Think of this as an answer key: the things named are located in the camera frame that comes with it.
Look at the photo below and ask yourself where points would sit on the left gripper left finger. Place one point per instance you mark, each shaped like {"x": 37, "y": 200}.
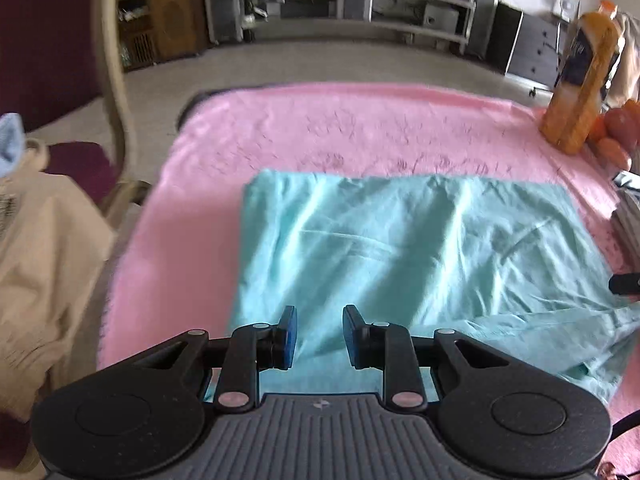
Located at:
{"x": 250, "y": 350}

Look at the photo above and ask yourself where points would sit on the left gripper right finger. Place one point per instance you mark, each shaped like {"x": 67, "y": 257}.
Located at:
{"x": 388, "y": 348}

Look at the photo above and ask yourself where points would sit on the teal t-shirt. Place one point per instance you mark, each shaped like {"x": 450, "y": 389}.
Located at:
{"x": 508, "y": 263}

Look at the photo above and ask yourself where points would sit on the pink cartoon blanket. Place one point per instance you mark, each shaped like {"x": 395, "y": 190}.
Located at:
{"x": 167, "y": 281}

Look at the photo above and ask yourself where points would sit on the beige trousers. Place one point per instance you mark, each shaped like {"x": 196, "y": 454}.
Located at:
{"x": 54, "y": 243}

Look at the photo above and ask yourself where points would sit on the beige folded cloth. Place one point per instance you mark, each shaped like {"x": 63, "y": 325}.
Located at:
{"x": 626, "y": 214}

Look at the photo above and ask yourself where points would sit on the orange juice bottle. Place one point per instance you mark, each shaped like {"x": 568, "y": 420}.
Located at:
{"x": 589, "y": 64}

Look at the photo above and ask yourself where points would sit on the red orange fruit pile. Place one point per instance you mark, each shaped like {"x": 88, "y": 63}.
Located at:
{"x": 614, "y": 136}

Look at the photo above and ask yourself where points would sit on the light blue garment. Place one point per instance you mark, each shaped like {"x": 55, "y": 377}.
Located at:
{"x": 12, "y": 143}

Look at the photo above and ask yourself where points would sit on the dark drawer cabinet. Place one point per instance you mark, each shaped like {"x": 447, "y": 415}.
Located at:
{"x": 525, "y": 45}

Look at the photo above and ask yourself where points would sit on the grey subwoofer box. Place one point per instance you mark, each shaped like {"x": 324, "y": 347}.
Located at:
{"x": 440, "y": 18}

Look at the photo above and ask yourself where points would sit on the wooden cabinet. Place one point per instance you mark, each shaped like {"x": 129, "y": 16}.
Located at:
{"x": 157, "y": 31}

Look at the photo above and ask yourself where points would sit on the long silver media shelf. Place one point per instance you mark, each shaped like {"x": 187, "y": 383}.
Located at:
{"x": 403, "y": 18}

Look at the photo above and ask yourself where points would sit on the tall grey speaker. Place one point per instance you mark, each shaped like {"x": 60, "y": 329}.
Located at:
{"x": 224, "y": 19}

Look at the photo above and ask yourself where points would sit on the maroon gold-framed chair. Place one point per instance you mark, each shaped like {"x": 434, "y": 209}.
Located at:
{"x": 56, "y": 56}

